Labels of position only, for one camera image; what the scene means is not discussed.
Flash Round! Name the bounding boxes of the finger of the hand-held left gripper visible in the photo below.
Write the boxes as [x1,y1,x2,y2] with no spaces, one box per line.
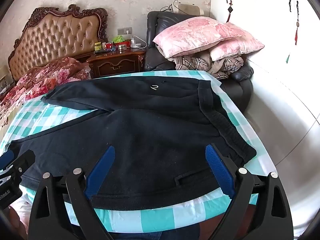
[11,149,36,178]
[0,150,15,171]

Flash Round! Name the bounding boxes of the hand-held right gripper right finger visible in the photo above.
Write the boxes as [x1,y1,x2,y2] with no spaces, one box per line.
[205,143,294,240]

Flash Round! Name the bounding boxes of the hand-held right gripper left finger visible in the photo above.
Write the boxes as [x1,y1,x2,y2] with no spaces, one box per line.
[27,145,120,240]

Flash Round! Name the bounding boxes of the black pants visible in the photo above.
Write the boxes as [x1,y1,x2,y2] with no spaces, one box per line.
[5,76,258,210]

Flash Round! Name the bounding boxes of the person's left forearm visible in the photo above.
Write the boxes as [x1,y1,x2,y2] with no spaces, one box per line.
[7,204,28,240]

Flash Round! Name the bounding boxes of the teal white checked tablecloth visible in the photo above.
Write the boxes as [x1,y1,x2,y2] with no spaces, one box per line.
[0,70,275,233]

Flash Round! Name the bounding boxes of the red floral blanket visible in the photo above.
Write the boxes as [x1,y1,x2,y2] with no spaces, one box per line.
[0,57,92,120]

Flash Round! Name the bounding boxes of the plaid beige blanket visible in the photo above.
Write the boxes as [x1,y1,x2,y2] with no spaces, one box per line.
[167,54,244,80]

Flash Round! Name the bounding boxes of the dark wooden nightstand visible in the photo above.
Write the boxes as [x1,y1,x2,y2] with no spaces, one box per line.
[86,47,147,78]

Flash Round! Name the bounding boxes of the small pink floral pillow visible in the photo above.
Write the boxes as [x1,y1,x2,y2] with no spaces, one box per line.
[210,37,265,62]

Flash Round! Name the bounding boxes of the tufted tan carved headboard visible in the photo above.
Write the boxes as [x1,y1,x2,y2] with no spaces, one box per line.
[7,4,108,81]

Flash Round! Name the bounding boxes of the large pink floral pillow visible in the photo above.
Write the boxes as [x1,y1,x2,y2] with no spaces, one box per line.
[152,16,254,59]

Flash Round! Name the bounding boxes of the white wardrobe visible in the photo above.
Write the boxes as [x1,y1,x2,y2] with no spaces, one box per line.
[209,0,320,100]

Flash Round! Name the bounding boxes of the black leather armchair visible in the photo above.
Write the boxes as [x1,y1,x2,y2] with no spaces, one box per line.
[144,11,254,111]

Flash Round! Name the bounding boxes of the round pendant tassel ornament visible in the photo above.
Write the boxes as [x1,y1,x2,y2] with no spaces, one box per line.
[294,10,300,46]

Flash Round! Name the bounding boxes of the beige cushion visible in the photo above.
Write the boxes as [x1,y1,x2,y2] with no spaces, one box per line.
[179,3,203,15]

